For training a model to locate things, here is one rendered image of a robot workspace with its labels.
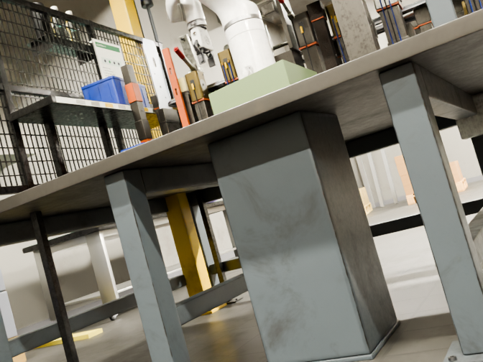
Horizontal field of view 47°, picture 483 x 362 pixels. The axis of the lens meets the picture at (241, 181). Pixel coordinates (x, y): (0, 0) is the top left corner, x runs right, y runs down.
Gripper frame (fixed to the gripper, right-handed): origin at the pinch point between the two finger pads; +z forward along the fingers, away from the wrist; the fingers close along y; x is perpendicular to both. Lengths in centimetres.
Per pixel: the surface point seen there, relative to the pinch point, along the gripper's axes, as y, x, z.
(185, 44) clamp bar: -16.8, -0.5, -5.5
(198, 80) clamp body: -19.7, -2.8, 11.1
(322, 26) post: -24, -57, 11
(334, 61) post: -24, -58, 25
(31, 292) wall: 123, 261, 81
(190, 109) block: -13.9, 6.7, 19.8
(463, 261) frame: -91, -86, 90
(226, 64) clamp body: -23.5, -18.2, 10.7
